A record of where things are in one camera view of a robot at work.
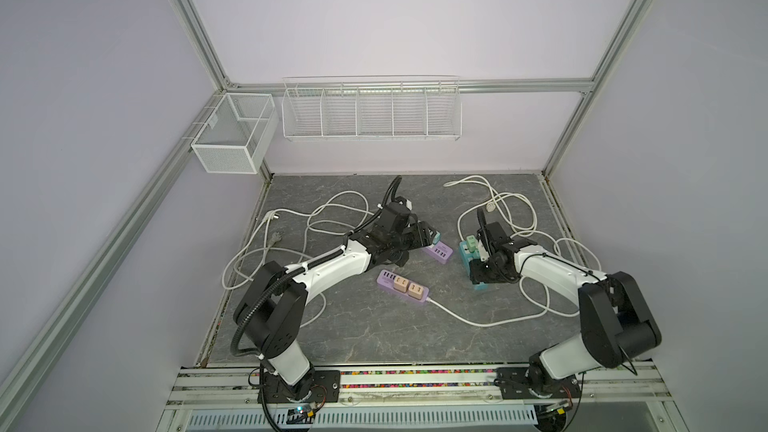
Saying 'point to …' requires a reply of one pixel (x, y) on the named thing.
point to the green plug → (472, 243)
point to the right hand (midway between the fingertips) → (481, 277)
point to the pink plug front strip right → (415, 291)
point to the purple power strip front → (386, 279)
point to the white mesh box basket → (237, 134)
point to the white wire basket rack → (374, 107)
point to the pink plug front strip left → (400, 283)
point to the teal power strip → (467, 256)
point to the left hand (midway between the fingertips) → (430, 237)
